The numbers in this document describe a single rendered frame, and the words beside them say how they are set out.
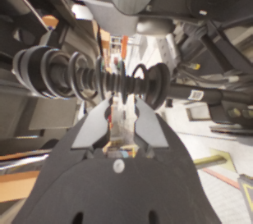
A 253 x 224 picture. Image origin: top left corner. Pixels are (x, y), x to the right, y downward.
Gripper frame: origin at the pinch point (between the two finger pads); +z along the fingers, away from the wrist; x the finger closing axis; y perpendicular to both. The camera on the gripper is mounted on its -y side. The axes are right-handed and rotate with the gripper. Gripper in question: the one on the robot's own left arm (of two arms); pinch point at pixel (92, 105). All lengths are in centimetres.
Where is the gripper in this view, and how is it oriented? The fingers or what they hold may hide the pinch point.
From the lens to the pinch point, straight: 24.5
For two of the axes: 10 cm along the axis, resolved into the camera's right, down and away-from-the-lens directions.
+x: 9.8, 1.7, -0.5
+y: 1.1, -3.3, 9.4
